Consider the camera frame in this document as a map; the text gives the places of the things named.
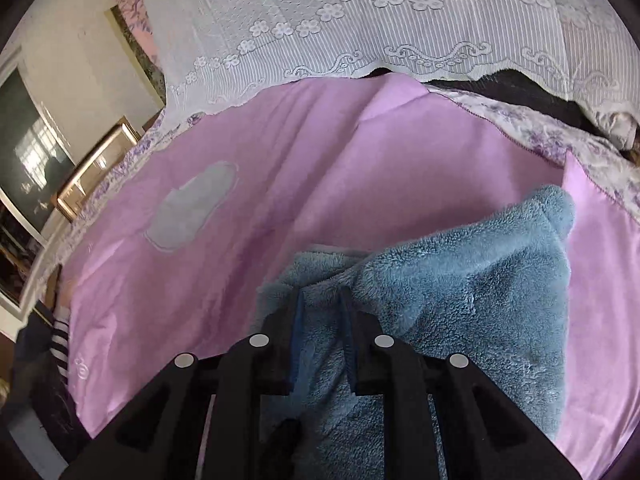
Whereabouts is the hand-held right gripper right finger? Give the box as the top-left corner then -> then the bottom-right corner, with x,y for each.
340,292 -> 583,480

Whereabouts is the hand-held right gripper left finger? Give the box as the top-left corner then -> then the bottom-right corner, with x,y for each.
59,294 -> 306,480

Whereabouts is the blue fleece garment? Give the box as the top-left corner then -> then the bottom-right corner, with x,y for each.
255,185 -> 576,480

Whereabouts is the pink bed sheet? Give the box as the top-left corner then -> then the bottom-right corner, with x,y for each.
65,74 -> 640,480

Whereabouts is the black white striped cloth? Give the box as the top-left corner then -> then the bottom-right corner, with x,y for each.
47,316 -> 72,382

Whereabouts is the purple floral quilt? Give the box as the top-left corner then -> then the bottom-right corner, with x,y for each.
425,82 -> 640,221

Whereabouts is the white lace curtain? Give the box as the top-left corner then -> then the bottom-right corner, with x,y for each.
140,0 -> 640,116

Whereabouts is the dark television screen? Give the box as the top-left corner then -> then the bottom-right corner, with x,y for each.
0,67 -> 76,231

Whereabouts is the pale satin cloth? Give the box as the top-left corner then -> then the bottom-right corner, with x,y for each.
595,109 -> 639,150

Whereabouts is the pink floral cloth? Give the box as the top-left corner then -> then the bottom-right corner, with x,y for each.
112,0 -> 161,56

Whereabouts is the gold picture frame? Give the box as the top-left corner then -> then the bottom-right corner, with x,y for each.
56,122 -> 142,222

